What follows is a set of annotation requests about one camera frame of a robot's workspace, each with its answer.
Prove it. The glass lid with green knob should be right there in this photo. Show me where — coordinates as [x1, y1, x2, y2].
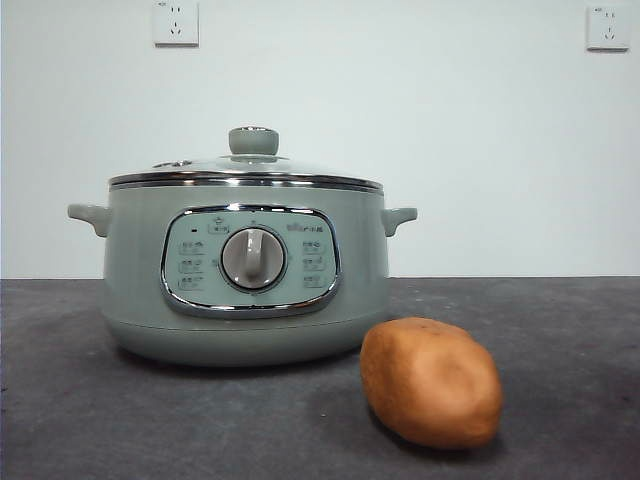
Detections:
[108, 126, 386, 190]

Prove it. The pale green electric cooking pot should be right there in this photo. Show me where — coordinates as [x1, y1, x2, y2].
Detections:
[67, 179, 419, 369]

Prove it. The white wall socket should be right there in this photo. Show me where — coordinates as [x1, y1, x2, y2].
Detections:
[152, 0, 200, 49]
[585, 4, 631, 53]

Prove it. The brown potato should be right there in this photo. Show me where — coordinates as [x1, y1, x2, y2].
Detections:
[359, 316, 503, 450]

